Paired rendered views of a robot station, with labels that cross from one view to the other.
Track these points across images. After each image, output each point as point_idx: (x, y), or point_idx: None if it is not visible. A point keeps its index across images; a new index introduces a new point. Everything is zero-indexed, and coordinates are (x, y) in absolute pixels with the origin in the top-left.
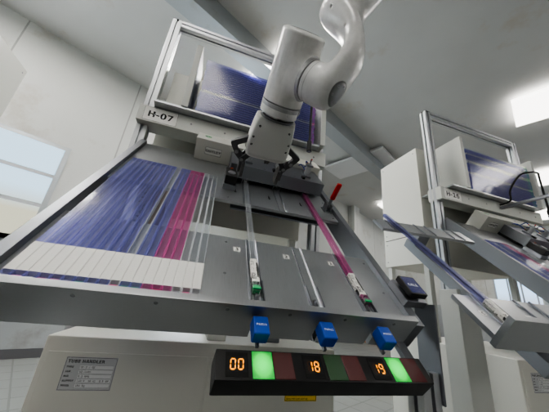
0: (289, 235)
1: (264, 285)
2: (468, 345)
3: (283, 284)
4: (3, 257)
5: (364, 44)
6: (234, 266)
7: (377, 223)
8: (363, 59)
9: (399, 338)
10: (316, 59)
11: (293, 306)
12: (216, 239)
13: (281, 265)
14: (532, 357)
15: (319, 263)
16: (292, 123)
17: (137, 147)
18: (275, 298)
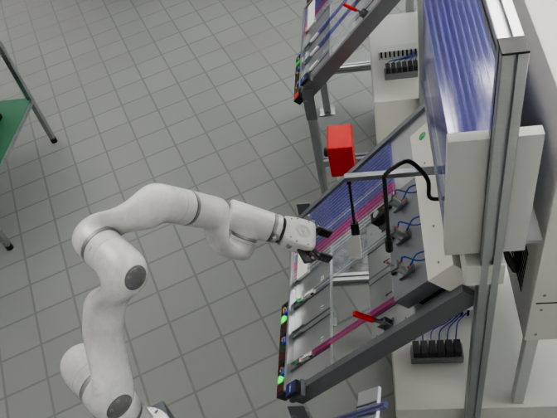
0: (520, 322)
1: (304, 303)
2: None
3: (306, 313)
4: (304, 216)
5: (212, 248)
6: (312, 284)
7: (369, 389)
8: (219, 253)
9: None
10: (231, 232)
11: (288, 318)
12: (326, 263)
13: (316, 307)
14: None
15: (321, 330)
16: (278, 242)
17: (408, 121)
18: (299, 312)
